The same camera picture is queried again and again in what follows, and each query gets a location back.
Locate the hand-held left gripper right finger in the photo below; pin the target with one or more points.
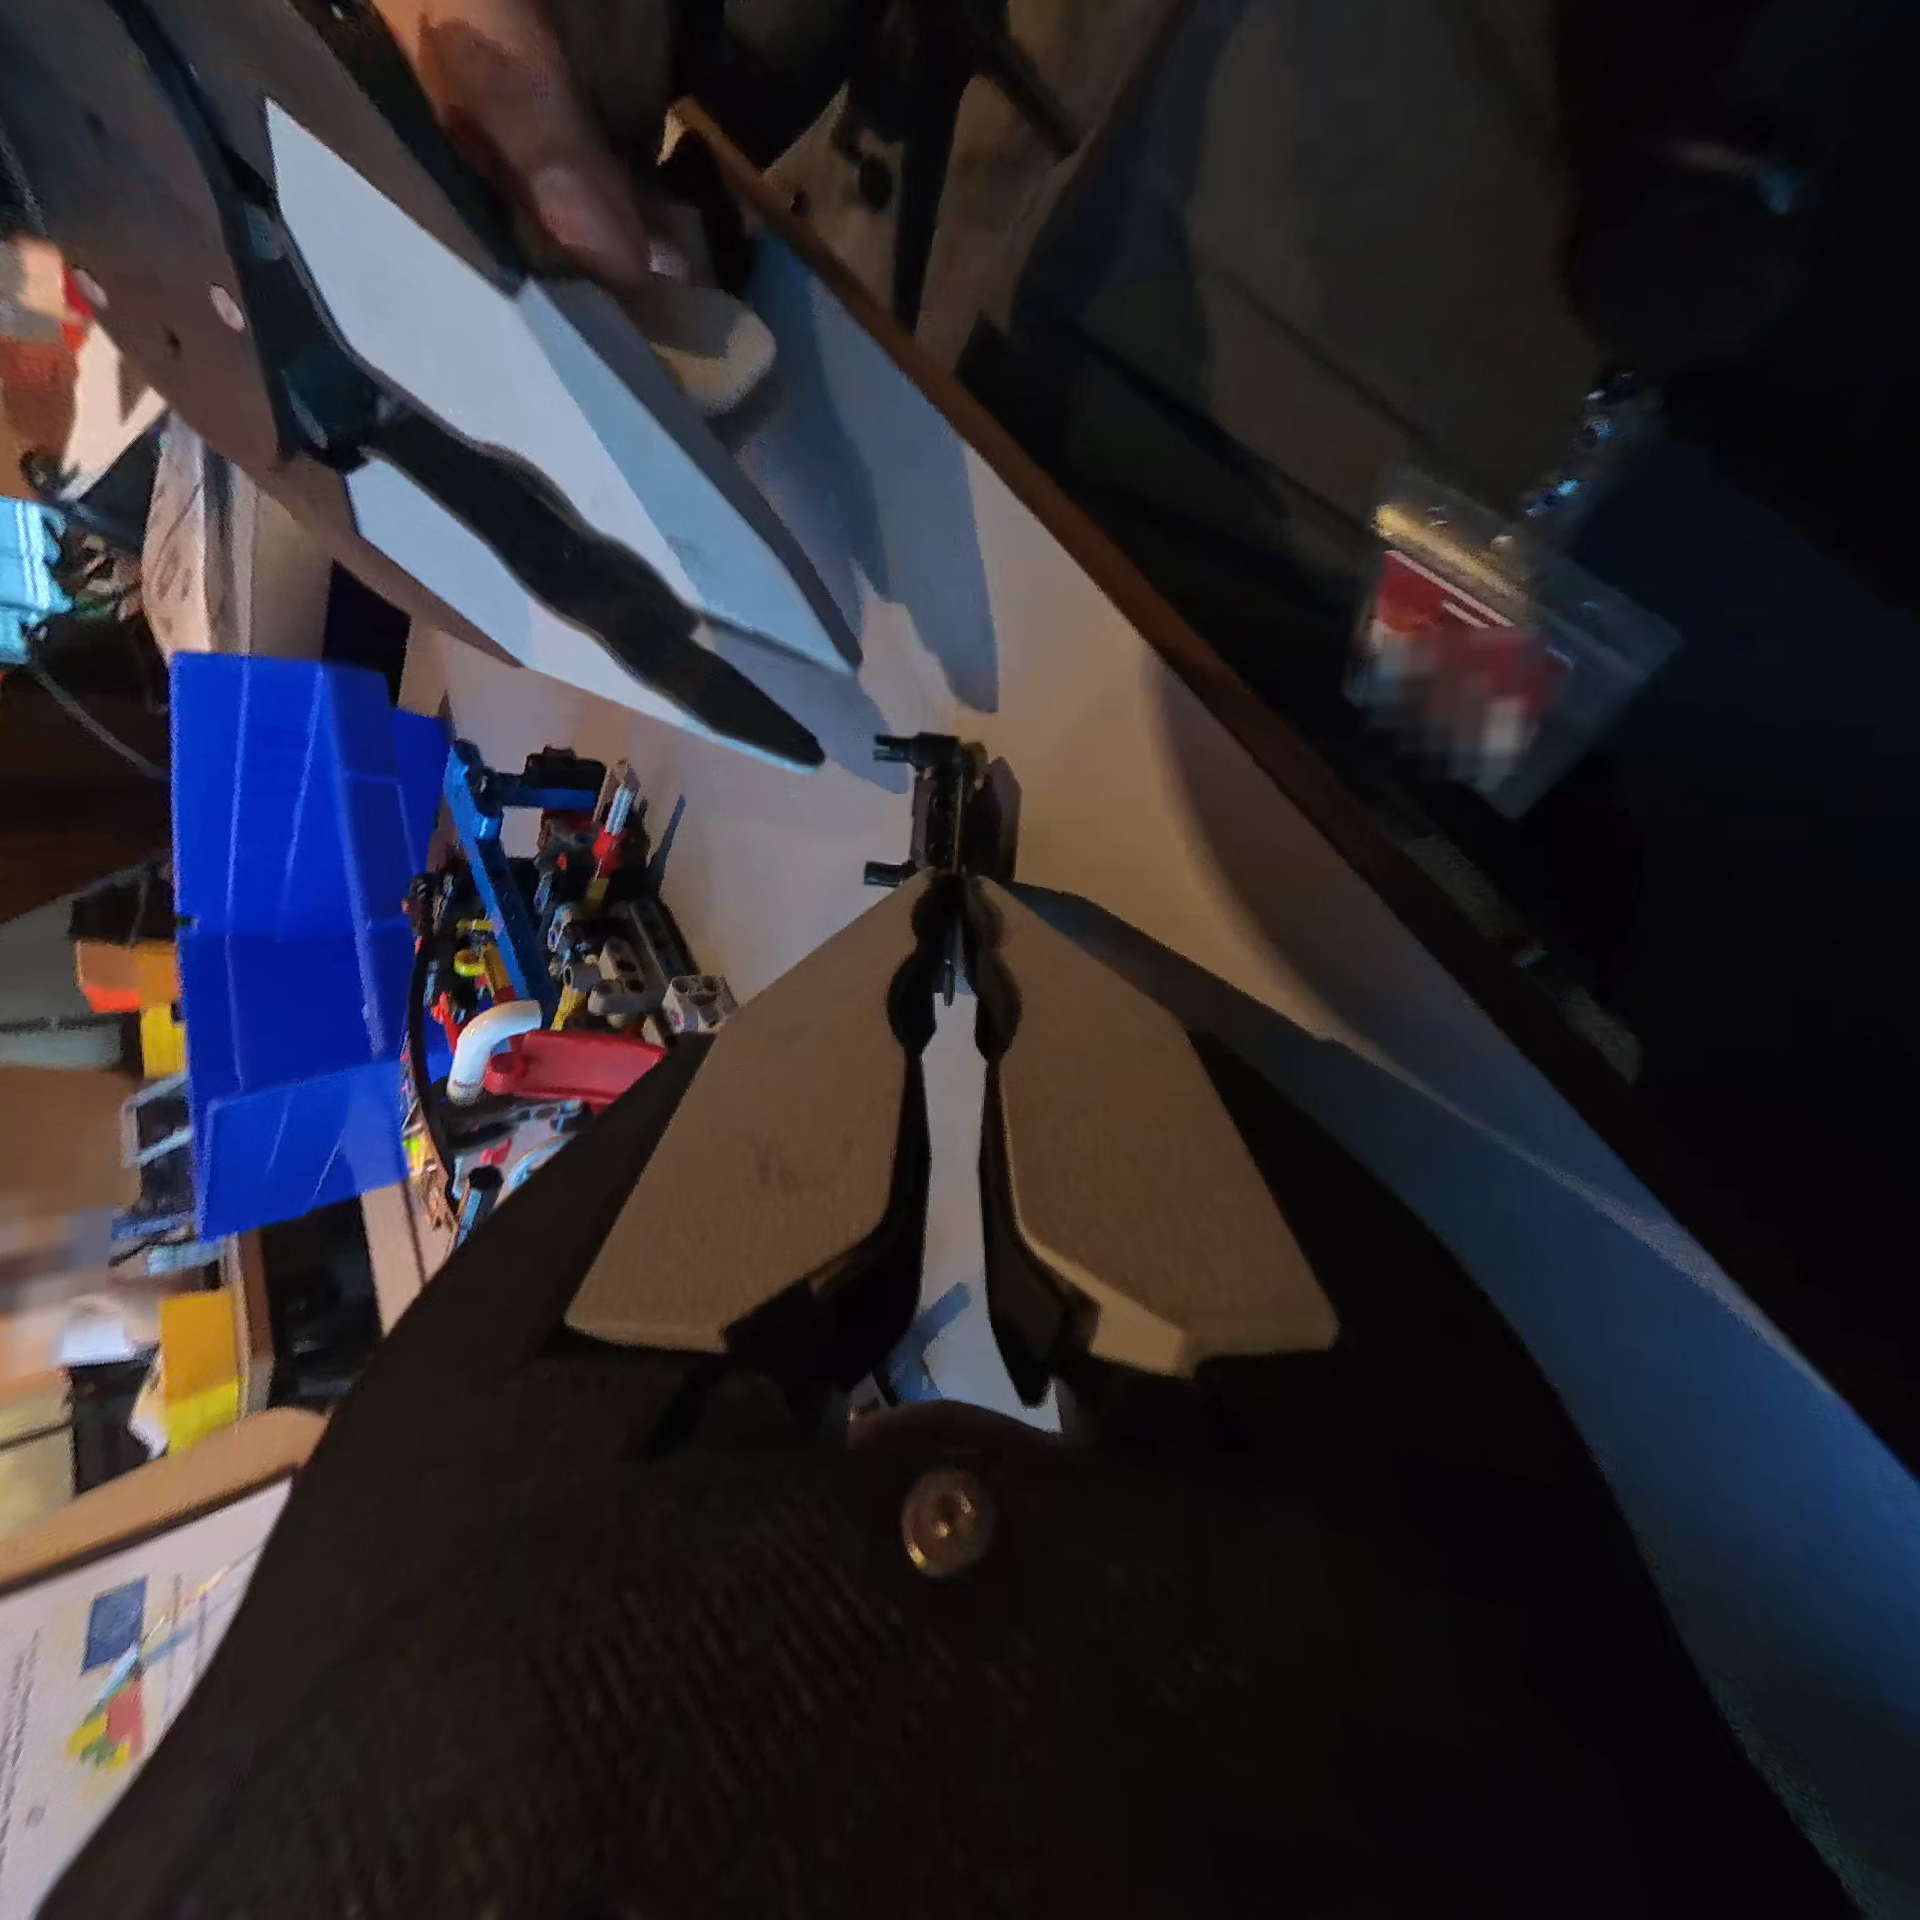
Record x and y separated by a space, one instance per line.
1158 1170

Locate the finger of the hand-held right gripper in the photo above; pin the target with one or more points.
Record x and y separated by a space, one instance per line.
436 556
450 330

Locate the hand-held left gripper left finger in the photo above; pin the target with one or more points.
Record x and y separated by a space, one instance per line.
751 1156

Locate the toy brick car model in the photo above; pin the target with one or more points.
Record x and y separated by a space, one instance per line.
578 1058

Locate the black brick connector piece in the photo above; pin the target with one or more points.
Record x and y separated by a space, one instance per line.
948 818

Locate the grey desk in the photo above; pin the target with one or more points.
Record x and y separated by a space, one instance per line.
1110 811

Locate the person's right hand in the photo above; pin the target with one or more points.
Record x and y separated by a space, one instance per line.
541 166

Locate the blue plastic bin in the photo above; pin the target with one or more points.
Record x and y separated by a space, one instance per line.
286 899

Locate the yellow box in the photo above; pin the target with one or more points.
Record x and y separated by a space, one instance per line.
203 1364

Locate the person's black clothing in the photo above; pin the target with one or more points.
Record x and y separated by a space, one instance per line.
1725 978

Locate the clear badge holder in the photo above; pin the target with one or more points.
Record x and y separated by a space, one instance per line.
1628 633

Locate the printed instruction sheet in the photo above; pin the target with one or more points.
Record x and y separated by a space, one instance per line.
91 1724

